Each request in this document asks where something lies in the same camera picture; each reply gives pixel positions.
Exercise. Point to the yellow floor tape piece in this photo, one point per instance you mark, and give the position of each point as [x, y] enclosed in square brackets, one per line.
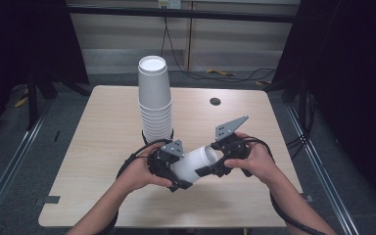
[21, 102]
[220, 72]

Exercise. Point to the white wall socket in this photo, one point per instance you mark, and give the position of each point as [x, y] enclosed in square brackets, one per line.
[169, 3]

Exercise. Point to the person's right hand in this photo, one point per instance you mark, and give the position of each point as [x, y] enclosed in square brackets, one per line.
[258, 163]

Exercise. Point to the black metal stand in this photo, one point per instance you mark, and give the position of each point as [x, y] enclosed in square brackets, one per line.
[32, 104]

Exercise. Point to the black cup holder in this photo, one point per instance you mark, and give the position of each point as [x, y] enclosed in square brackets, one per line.
[145, 137]

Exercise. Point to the grey tape strip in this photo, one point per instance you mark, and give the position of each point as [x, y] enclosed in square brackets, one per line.
[52, 199]
[308, 198]

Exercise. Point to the black horizontal bar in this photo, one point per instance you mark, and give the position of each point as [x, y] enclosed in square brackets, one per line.
[127, 12]

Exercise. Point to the black curtain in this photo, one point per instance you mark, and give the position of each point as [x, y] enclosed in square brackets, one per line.
[19, 39]
[355, 81]

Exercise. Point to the stack of white paper cups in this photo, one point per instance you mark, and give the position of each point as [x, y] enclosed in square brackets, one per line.
[155, 88]

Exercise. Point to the round black table grommet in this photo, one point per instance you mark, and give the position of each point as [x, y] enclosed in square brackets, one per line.
[215, 101]

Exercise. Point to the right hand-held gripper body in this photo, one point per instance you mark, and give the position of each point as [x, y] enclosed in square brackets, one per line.
[233, 147]

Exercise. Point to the metal floor rail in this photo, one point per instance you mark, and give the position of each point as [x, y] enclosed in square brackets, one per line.
[326, 182]
[9, 163]

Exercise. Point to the small black floor tape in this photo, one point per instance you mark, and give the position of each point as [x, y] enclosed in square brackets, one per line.
[56, 136]

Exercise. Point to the person's left hand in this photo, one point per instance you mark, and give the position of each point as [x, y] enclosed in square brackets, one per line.
[140, 173]

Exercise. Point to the single white paper cup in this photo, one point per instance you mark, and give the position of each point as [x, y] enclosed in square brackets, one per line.
[191, 164]

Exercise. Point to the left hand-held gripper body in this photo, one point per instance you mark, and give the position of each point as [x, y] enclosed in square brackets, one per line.
[163, 161]

